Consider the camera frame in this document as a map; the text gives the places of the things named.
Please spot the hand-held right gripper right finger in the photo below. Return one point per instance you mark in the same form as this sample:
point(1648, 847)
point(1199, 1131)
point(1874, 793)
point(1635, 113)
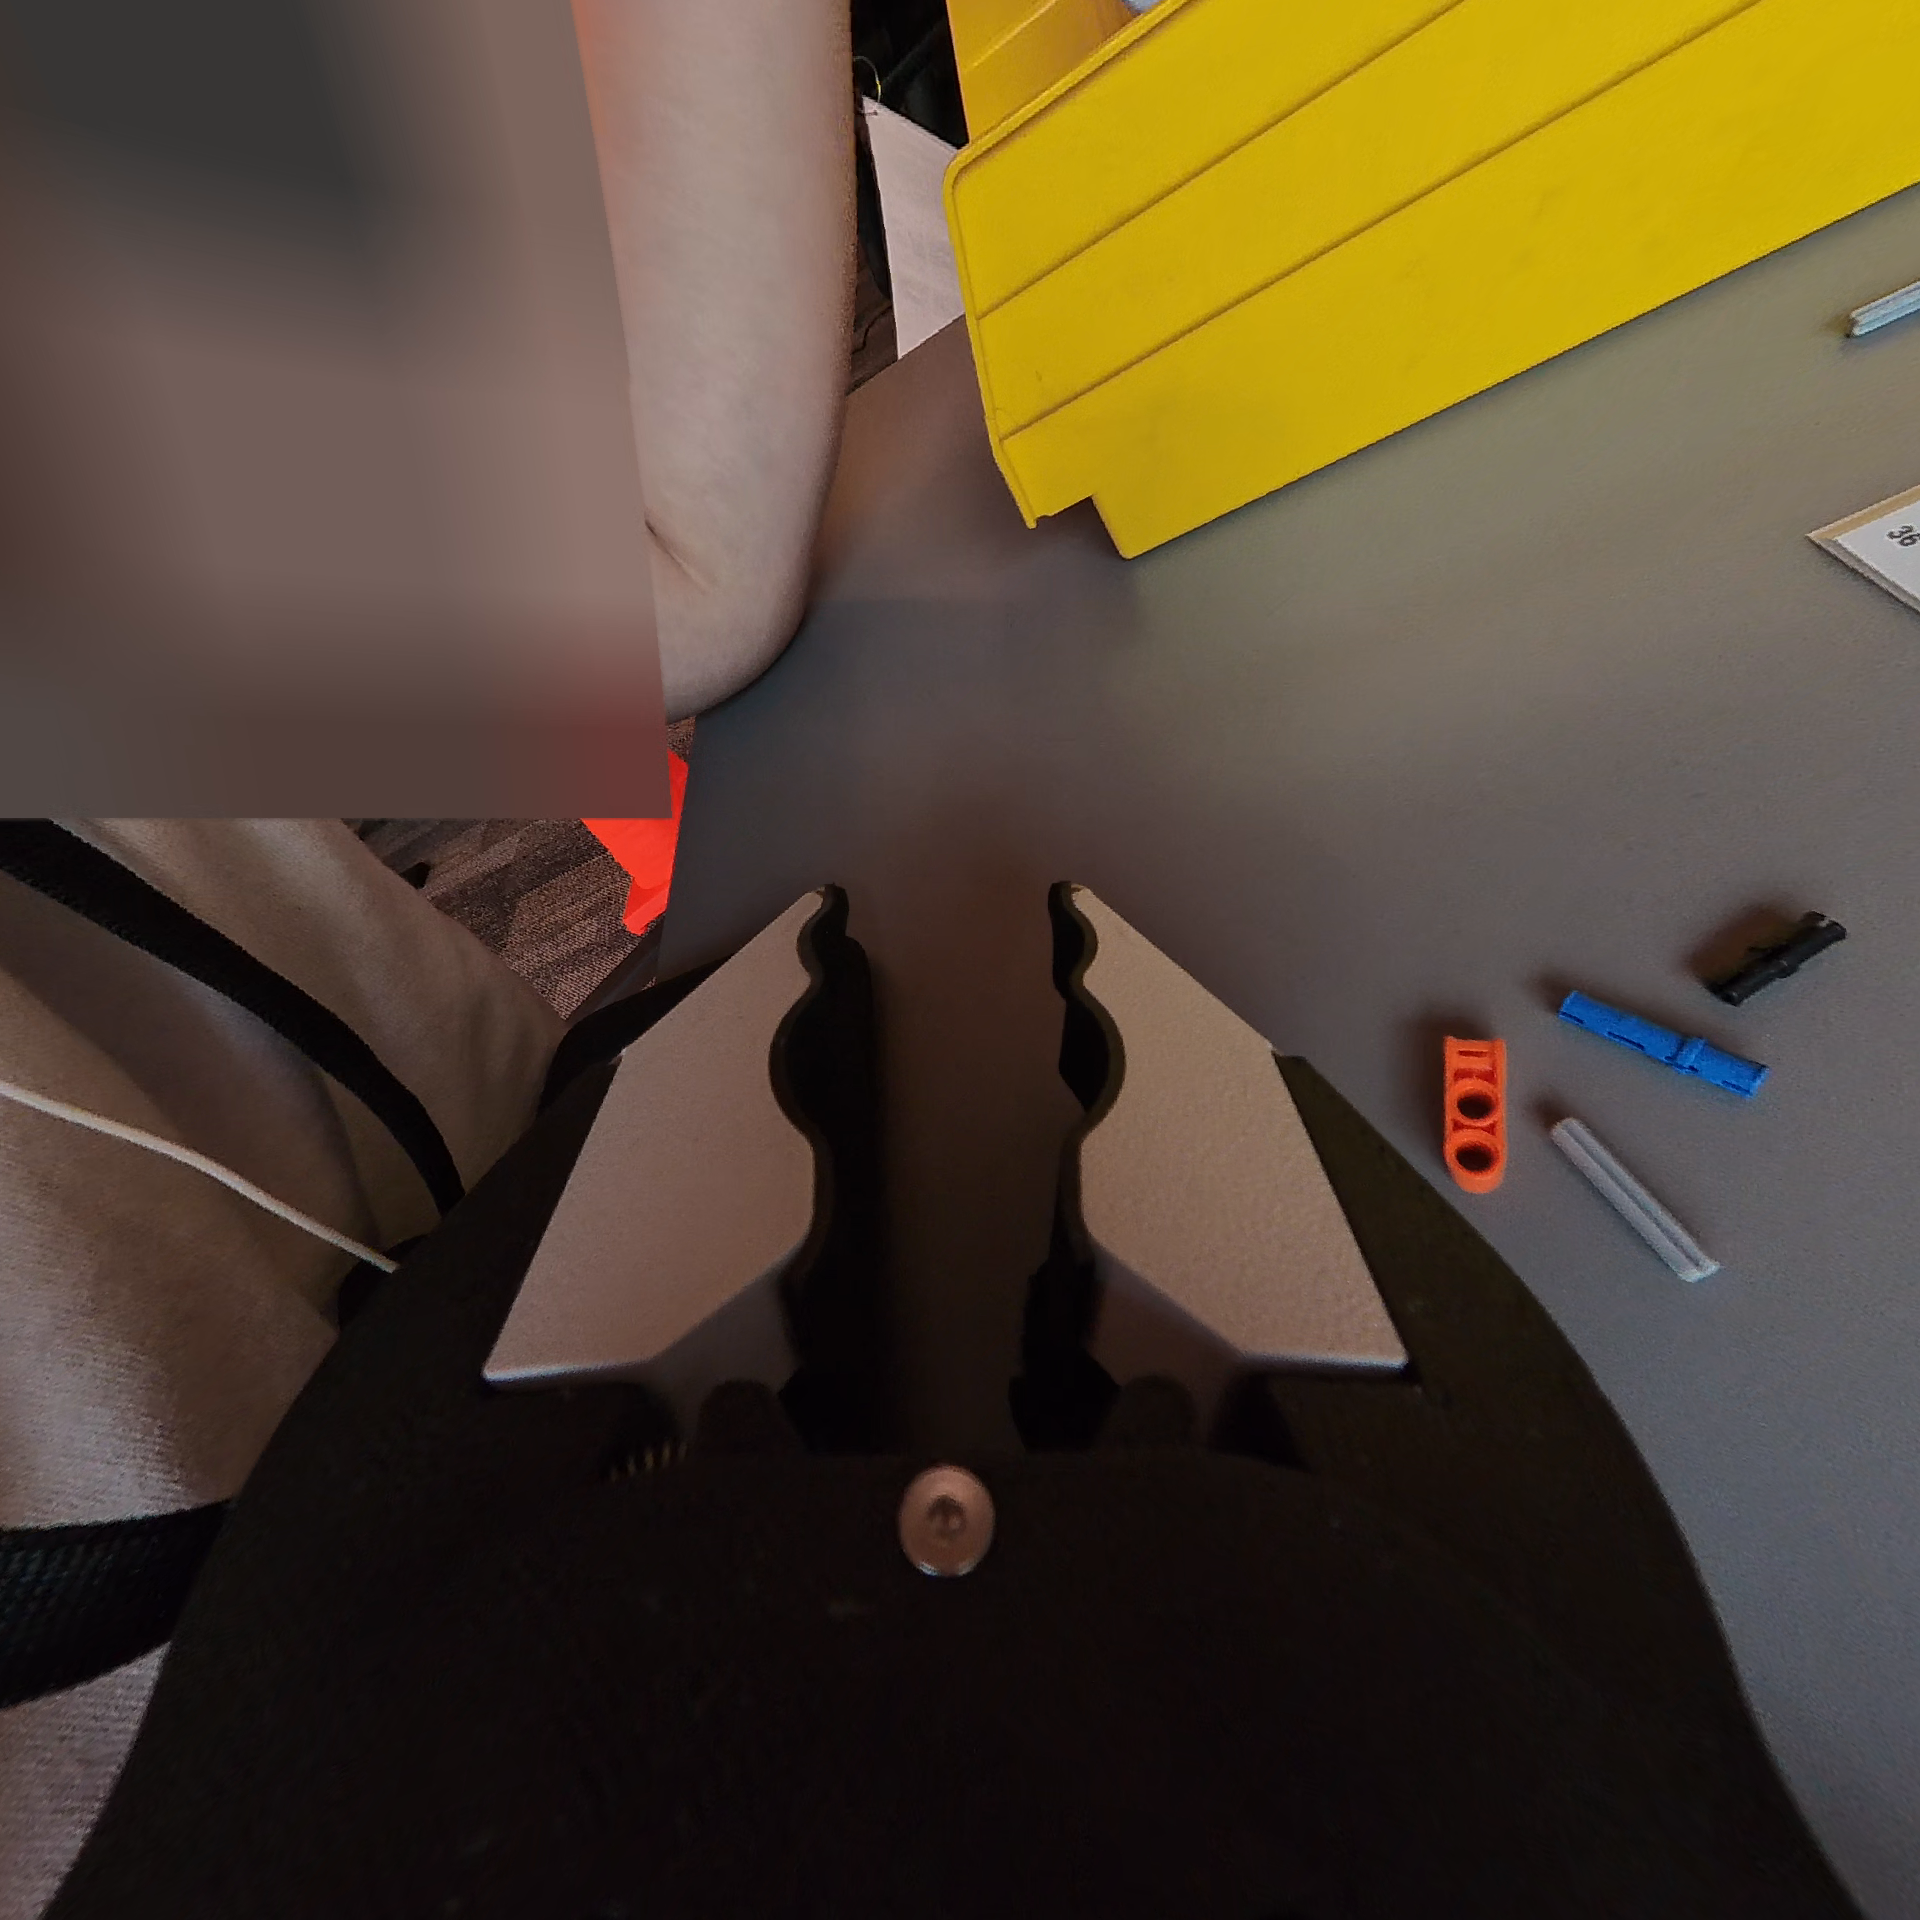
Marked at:
point(1229, 1215)

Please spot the small orange toy beam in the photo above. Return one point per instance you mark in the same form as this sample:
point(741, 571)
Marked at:
point(1474, 1114)

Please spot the orange traffic cone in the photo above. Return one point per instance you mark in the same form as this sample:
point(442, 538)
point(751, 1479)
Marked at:
point(652, 857)

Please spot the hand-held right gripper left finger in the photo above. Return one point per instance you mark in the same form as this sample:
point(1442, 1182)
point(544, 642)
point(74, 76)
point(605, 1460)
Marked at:
point(675, 1215)

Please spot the light grey shirt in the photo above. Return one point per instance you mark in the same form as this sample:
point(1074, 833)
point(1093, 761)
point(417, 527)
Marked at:
point(180, 1171)

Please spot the black toy pin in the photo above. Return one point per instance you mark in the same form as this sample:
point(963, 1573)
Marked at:
point(1773, 956)

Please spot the building instruction booklet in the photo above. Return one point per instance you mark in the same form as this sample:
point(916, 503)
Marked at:
point(1874, 547)

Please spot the yellow plastic bin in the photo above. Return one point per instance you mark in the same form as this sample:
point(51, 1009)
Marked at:
point(1349, 254)

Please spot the person's left forearm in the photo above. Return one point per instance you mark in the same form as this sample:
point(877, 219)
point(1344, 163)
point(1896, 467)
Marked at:
point(733, 377)

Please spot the white paper sheet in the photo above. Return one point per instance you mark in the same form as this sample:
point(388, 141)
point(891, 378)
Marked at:
point(914, 242)

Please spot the blue toy pin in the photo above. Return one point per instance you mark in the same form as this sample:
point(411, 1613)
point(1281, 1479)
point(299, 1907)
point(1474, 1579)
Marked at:
point(1658, 1041)

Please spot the light grey toy axle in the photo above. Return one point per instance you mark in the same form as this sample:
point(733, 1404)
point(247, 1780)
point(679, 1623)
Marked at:
point(1885, 313)
point(1632, 1202)

